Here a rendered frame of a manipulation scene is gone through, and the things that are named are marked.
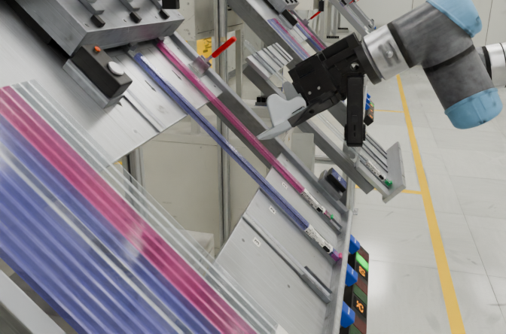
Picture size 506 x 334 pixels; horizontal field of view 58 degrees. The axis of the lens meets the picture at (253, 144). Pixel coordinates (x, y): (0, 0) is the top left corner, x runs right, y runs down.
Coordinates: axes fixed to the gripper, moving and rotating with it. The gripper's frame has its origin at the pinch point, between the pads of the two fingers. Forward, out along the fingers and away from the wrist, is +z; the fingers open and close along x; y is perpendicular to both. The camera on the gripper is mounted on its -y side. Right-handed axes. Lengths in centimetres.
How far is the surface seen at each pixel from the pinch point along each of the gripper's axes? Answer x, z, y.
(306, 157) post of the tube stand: -46, 11, -18
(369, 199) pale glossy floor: -187, 33, -92
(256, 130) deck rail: -18.9, 9.2, -1.5
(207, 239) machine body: -17.6, 33.6, -19.0
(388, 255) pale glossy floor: -126, 24, -97
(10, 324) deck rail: 49, 9, 3
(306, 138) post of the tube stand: -45.7, 8.0, -13.3
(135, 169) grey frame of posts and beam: -20.8, 42.5, 3.8
